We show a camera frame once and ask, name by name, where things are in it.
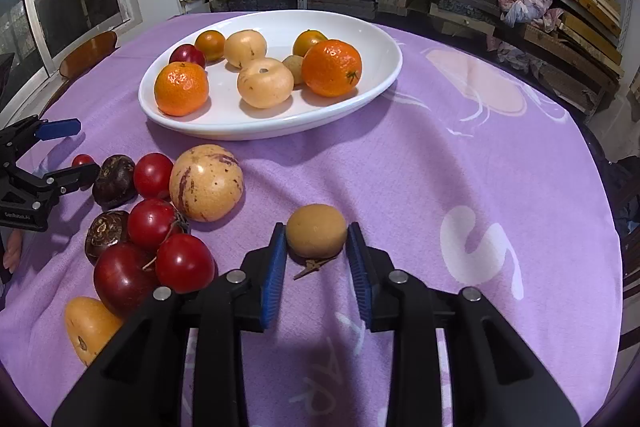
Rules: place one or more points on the large dark red plum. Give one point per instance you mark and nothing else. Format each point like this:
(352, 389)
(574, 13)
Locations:
(188, 53)

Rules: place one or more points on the red cherry tomato front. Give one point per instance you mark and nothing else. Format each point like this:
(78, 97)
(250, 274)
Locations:
(184, 264)

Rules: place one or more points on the large orange tangerine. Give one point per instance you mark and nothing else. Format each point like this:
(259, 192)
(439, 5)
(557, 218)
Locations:
(332, 68)

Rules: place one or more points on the pale yellow spotted loquat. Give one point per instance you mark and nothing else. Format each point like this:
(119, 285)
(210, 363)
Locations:
(90, 326)

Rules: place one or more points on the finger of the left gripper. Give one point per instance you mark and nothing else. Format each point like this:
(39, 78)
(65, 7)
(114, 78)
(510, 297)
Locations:
(72, 179)
(52, 130)

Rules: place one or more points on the orange round persimmon fruit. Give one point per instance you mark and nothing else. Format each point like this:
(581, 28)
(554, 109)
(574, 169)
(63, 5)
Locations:
(211, 44)

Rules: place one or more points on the wooden chair left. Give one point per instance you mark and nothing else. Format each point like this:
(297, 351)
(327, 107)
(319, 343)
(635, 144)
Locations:
(81, 60)

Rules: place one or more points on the small orange tangerine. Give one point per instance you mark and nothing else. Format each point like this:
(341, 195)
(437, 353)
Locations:
(181, 88)

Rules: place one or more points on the person left hand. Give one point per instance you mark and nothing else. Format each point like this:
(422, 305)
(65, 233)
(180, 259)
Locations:
(12, 255)

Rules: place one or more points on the purple tablecloth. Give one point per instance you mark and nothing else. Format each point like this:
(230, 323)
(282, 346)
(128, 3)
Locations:
(462, 173)

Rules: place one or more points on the pale yellow loquat back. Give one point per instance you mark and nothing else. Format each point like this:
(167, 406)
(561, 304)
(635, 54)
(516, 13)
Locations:
(265, 83)

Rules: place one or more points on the large yellow pear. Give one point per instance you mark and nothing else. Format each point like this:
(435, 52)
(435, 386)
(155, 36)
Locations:
(243, 47)

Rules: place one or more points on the small yellow orange fruit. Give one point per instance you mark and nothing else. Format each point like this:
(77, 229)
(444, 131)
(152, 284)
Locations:
(306, 40)

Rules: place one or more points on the small red cherry tomato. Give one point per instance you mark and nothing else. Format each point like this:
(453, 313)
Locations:
(82, 159)

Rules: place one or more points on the striped pepino melon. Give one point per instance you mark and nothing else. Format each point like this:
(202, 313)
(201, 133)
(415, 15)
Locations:
(206, 183)

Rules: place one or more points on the white oval plate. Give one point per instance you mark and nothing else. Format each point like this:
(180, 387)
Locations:
(225, 116)

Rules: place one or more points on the small dark red plum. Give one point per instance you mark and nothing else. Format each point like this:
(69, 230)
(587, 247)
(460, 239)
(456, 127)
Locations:
(124, 277)

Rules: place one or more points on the dark purple oblong fruit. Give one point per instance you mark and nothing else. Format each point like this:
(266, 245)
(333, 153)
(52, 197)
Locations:
(115, 184)

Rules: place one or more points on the red cherry tomato back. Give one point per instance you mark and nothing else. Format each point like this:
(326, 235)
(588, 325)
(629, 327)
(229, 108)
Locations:
(152, 175)

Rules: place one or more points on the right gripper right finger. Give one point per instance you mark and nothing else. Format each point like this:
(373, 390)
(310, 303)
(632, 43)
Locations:
(495, 378)

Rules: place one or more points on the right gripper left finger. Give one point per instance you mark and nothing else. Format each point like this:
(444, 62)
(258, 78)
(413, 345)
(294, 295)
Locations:
(137, 378)

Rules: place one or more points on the pink crumpled cloth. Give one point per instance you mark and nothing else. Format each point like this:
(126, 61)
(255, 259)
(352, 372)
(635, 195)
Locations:
(538, 13)

